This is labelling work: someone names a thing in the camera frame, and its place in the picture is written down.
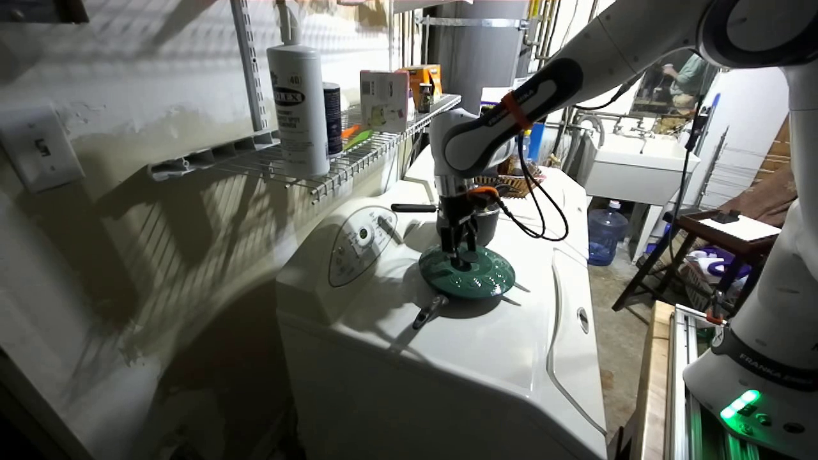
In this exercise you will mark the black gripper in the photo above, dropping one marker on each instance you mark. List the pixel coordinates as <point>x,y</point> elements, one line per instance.
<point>457,223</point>

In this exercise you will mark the green pan lid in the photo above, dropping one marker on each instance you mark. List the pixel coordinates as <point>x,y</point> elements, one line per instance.
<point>484,276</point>

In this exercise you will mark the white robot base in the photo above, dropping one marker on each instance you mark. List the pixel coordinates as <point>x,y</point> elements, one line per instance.
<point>760,374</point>

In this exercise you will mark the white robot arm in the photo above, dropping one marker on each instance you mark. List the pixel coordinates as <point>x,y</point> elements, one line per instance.
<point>628,36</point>

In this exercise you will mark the dark grey saucepan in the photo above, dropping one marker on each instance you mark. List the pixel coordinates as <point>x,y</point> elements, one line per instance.
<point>484,220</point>

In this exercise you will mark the blue water jug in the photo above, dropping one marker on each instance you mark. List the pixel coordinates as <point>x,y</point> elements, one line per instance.
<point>604,233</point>

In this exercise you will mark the dark can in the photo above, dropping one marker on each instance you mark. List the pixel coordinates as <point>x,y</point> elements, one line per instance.
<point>332,117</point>

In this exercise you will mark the left white washing machine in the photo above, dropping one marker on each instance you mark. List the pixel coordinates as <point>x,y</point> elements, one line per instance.
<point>515,384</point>

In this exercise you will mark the white spray can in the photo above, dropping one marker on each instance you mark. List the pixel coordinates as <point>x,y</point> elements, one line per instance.
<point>299,109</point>

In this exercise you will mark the white wire shelf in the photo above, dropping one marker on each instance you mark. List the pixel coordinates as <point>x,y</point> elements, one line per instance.
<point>364,149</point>

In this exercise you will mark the wall light switch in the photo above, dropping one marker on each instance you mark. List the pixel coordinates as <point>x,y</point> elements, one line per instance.
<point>38,154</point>

